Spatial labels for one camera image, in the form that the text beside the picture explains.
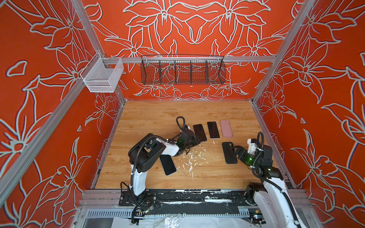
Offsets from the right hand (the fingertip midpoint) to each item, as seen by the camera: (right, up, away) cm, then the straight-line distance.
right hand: (232, 150), depth 81 cm
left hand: (-17, +5, +12) cm, 22 cm away
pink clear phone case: (+3, +10, +21) cm, 24 cm away
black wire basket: (-29, +52, +16) cm, 62 cm away
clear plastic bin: (-84, +48, +13) cm, 98 cm away
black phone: (-38, -9, +2) cm, 39 cm away
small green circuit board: (+7, -29, -13) cm, 32 cm away
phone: (-7, +10, +18) cm, 22 cm away
